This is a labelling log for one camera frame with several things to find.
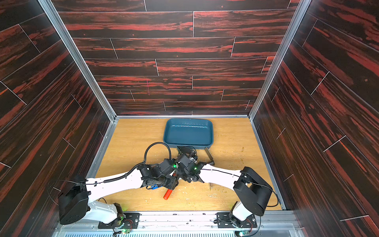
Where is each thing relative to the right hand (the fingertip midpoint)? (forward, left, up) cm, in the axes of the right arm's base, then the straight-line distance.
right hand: (178, 170), depth 87 cm
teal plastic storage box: (+32, -12, -3) cm, 34 cm away
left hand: (-9, 0, +1) cm, 9 cm away
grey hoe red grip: (-14, +3, +3) cm, 15 cm away
